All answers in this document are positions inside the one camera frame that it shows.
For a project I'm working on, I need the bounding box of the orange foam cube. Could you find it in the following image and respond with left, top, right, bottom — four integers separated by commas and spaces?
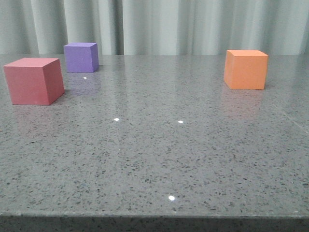
224, 50, 268, 90

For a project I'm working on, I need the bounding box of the pale green curtain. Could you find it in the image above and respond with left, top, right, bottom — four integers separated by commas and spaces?
0, 0, 309, 55

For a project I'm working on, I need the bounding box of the purple foam cube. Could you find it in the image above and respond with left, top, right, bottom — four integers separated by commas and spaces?
64, 43, 99, 73

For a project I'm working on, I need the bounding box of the red foam cube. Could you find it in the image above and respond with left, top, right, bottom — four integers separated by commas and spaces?
3, 58, 65, 105

